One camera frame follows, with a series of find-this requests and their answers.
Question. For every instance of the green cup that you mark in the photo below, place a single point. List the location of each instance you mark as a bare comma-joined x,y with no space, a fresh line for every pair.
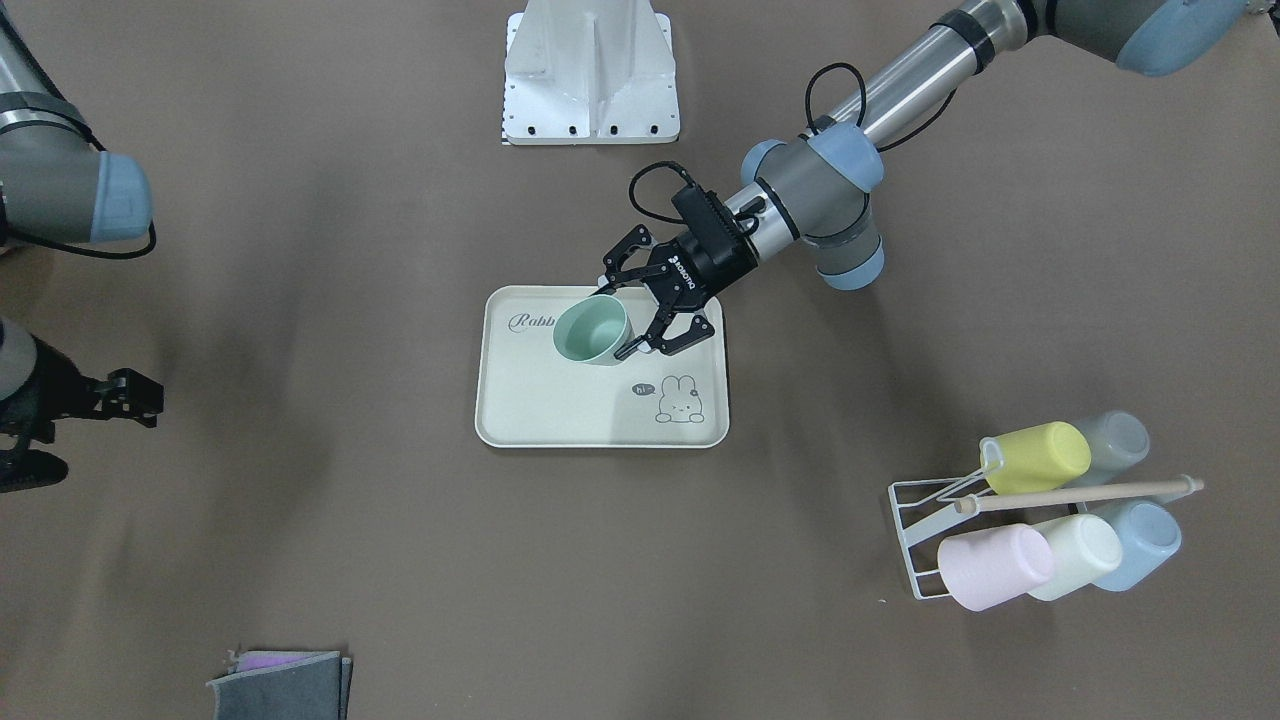
593,330

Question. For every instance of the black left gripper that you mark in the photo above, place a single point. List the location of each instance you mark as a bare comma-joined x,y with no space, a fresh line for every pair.
706,268

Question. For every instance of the yellow cup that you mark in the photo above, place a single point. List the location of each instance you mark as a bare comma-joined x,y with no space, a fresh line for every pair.
1037,459

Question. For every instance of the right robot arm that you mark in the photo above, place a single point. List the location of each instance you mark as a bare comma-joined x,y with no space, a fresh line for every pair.
62,191

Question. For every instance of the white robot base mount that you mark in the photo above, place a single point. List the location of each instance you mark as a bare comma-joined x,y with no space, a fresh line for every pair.
589,73

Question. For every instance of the blue cup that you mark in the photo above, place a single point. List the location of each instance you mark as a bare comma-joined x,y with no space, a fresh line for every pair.
1149,535

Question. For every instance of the pink cup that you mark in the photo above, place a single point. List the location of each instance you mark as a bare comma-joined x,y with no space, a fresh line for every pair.
985,567

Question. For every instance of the white wire cup rack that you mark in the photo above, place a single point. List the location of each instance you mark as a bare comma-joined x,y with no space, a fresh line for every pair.
926,512

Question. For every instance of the folded grey cloth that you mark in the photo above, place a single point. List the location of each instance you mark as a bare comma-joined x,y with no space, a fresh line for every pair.
273,684

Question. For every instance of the cream cup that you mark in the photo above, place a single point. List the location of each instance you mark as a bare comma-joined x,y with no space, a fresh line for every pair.
1085,548

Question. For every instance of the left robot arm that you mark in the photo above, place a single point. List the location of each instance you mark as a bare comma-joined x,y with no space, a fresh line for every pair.
816,189

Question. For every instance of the grey cup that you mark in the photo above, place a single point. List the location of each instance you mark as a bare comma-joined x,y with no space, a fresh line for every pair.
1117,440

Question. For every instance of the cream rabbit tray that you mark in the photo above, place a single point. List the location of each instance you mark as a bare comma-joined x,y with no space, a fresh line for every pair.
529,396

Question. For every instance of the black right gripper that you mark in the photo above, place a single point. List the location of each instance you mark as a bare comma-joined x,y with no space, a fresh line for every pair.
45,393

